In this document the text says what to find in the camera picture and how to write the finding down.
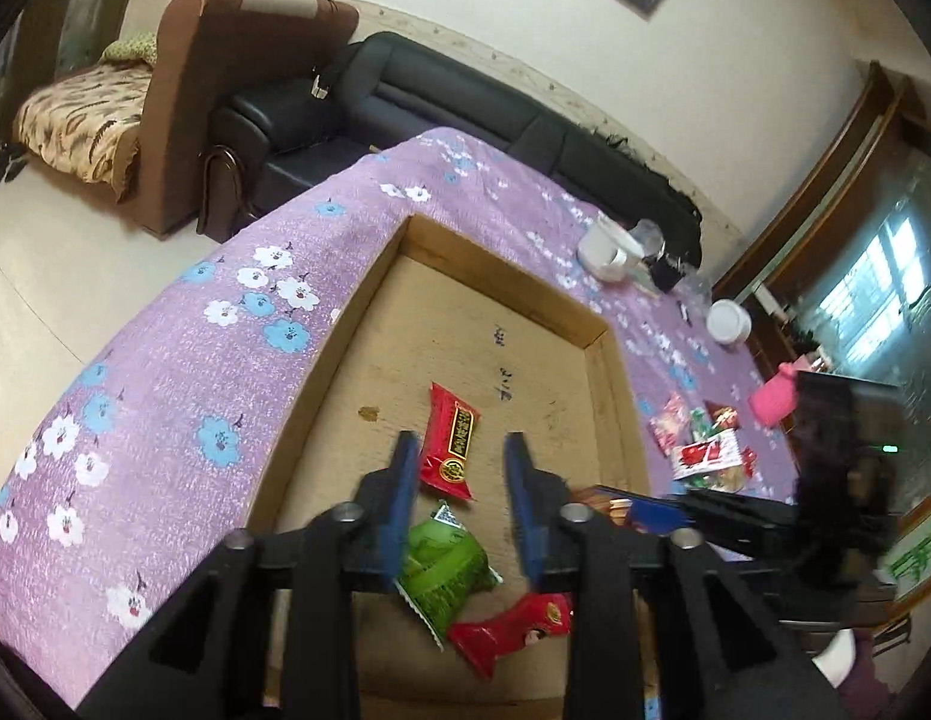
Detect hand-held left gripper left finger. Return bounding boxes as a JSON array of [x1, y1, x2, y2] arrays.
[[79, 431, 423, 720]]

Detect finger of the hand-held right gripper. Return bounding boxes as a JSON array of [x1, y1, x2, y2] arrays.
[[664, 489, 800, 535], [625, 501, 803, 565]]

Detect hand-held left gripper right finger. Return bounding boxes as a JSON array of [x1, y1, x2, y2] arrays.
[[504, 433, 858, 720]]

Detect white and red snack packet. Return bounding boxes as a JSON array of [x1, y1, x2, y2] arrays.
[[673, 429, 744, 482]]

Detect red snack packet black label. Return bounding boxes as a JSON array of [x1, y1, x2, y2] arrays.
[[418, 381, 483, 503]]

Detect pink striped snack packet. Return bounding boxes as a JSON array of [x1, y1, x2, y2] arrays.
[[649, 392, 691, 458]]

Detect red snack packet cartoon print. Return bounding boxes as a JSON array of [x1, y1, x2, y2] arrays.
[[446, 591, 575, 682]]

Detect shallow cardboard box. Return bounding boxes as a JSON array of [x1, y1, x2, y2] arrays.
[[240, 214, 661, 713]]

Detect bottle with pink knitted cover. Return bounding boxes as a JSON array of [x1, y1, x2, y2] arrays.
[[749, 361, 806, 428]]

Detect white stool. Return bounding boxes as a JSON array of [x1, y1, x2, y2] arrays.
[[810, 628, 861, 691]]

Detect white plastic jar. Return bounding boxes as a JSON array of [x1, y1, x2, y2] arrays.
[[707, 298, 753, 346]]

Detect wooden glass cabinet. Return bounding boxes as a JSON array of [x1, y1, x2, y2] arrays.
[[711, 62, 931, 533]]

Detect black small container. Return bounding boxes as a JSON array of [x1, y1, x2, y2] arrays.
[[645, 251, 687, 295]]

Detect white enamel mug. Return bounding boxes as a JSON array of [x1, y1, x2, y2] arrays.
[[577, 219, 642, 282]]

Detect clear plastic wrapping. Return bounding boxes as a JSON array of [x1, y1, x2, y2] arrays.
[[628, 217, 667, 257]]

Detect black leather sofa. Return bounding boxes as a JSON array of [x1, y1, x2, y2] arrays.
[[210, 31, 704, 271]]

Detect brown fabric sofa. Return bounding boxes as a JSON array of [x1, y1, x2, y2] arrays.
[[139, 0, 361, 239]]

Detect leaf patterned blanket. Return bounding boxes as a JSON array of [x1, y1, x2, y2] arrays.
[[13, 64, 152, 201]]

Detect dark shoes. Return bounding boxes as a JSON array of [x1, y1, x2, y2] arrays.
[[0, 141, 32, 194]]

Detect green dotted pillow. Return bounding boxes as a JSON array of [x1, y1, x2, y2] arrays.
[[101, 31, 158, 65]]

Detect green bamboo wall decal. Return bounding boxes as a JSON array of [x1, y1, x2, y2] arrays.
[[881, 521, 931, 586]]

